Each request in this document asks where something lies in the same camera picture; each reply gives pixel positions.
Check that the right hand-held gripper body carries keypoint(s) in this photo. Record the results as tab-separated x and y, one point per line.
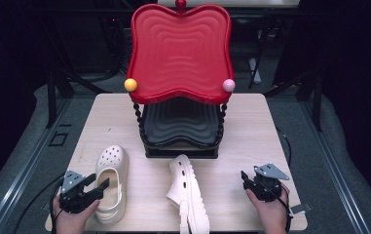
267	190

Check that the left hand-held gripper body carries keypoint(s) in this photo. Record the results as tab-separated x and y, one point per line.
72	199

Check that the cream clog shoe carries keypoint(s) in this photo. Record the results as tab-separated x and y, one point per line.
113	159
186	182

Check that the red and black shoe rack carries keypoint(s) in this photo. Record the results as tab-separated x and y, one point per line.
179	48

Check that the person's left hand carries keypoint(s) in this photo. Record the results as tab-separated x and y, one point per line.
69	222

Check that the person's right hand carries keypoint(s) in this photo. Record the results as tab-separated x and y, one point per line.
272	216

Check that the grey tape strip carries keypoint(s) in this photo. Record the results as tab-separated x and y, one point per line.
48	207
300	208

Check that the black metal stand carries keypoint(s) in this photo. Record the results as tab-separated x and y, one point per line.
317	100
51	97

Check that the grey metal floor rail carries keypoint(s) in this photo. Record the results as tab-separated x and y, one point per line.
332	169
27	169

